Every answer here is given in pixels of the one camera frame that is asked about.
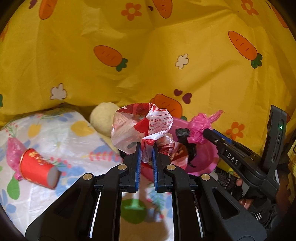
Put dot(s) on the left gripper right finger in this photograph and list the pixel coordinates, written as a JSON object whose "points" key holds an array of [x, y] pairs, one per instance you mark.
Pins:
{"points": [[202, 208]]}

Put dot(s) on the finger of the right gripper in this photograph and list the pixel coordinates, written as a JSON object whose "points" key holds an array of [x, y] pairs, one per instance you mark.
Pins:
{"points": [[227, 148], [221, 137]]}

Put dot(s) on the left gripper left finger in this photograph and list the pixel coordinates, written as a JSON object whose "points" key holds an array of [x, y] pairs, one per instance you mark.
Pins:
{"points": [[90, 208]]}

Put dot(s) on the pink knotted plastic bag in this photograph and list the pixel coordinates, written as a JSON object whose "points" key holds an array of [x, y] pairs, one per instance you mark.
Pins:
{"points": [[198, 124]]}

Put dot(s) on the black plastic bag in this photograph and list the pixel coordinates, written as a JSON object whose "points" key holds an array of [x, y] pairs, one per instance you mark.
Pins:
{"points": [[182, 136]]}

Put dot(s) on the red paper cup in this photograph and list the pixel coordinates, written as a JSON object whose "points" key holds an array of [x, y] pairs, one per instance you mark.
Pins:
{"points": [[36, 169]]}

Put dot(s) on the small red white wrapper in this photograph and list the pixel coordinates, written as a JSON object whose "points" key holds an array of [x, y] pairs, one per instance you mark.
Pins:
{"points": [[142, 123]]}

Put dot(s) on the large red snack wrapper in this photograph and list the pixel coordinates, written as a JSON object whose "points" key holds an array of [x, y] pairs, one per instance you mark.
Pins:
{"points": [[176, 151]]}

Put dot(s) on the right gloved hand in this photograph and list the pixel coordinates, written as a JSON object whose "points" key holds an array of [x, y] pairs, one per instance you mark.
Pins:
{"points": [[261, 208]]}

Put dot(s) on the yellow tissue pack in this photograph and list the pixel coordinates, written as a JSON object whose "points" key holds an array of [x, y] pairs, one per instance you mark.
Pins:
{"points": [[290, 155]]}

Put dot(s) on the black mickey print bag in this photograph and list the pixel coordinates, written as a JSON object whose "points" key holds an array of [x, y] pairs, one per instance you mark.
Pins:
{"points": [[226, 180]]}

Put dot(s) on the pink plastic bucket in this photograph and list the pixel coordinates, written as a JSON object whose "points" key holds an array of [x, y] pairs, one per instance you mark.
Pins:
{"points": [[206, 158]]}

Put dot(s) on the floral bed sheet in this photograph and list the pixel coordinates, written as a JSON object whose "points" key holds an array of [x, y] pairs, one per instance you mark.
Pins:
{"points": [[65, 139]]}

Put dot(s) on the yellow carrot print curtain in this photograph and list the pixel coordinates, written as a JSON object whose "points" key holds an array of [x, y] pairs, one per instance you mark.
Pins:
{"points": [[198, 56]]}

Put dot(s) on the cream round plush ball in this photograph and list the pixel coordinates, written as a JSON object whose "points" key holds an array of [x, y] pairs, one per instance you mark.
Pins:
{"points": [[101, 118]]}

